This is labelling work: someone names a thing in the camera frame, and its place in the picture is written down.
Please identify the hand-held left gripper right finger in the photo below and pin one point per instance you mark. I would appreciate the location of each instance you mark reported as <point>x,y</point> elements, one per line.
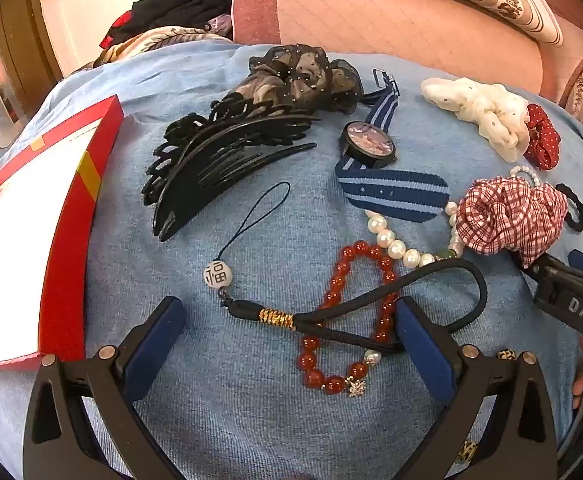
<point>424,355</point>

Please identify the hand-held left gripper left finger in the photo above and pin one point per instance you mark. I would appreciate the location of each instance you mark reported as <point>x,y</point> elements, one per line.
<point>156,345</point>

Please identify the red checkered scrunchie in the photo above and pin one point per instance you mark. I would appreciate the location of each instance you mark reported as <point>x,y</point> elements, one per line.
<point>506,210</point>

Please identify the red gift box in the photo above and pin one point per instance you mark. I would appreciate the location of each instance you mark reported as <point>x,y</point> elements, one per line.
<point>66,260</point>

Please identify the red dotted scrunchie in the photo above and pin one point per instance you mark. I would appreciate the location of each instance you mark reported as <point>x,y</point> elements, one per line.
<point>541,135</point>

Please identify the blue cloth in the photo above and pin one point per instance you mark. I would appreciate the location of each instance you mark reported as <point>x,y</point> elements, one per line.
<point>271,410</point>

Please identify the white dotted scrunchie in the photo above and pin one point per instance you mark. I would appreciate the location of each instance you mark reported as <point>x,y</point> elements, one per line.
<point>486,110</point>

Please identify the black hair claw clip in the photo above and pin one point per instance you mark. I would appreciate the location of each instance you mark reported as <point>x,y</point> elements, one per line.
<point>206,165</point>

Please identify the pink quilted sofa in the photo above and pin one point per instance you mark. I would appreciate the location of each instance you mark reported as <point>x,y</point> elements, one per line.
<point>396,20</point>

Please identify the black dotted organza scrunchie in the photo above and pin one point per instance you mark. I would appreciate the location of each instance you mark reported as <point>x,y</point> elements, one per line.
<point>301,75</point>

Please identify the beige patterned scarf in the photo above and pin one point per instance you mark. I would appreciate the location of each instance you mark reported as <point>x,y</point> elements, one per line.
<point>146,42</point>

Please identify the black clothing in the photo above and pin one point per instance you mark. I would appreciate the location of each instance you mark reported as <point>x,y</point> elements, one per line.
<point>181,5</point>

